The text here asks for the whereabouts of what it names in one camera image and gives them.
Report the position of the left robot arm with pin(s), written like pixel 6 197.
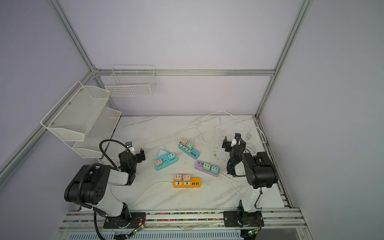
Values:
pixel 91 188

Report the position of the upper white mesh shelf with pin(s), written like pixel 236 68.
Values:
pixel 72 118

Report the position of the green charger on teal strip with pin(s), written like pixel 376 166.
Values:
pixel 189 146

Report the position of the teal charger on purple strip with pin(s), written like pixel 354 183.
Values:
pixel 214 170

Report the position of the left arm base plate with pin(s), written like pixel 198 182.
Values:
pixel 131 221

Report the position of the lower white mesh shelf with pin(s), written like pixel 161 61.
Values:
pixel 103 129

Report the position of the teal mountain-shaped power strip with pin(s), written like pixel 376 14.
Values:
pixel 163 155

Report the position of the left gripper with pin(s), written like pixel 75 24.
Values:
pixel 135 156

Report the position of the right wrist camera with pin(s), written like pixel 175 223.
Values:
pixel 236 142

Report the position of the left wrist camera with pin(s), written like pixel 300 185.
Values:
pixel 130 147

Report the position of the mint charger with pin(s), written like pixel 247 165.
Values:
pixel 171 157

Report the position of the pink charger on mountain strip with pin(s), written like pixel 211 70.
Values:
pixel 159 162

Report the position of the purple power strip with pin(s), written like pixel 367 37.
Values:
pixel 199 167

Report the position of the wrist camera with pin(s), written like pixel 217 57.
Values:
pixel 236 142
pixel 130 147

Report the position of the orange power strip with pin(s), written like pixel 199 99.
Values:
pixel 192 184

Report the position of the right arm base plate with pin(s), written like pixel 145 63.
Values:
pixel 243 219

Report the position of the white mesh shelf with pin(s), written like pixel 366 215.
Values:
pixel 103 129
pixel 72 118

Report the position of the teal long power strip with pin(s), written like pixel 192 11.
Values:
pixel 195 154

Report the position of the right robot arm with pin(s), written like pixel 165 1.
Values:
pixel 258 169

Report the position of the white wire basket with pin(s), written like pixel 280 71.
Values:
pixel 131 81

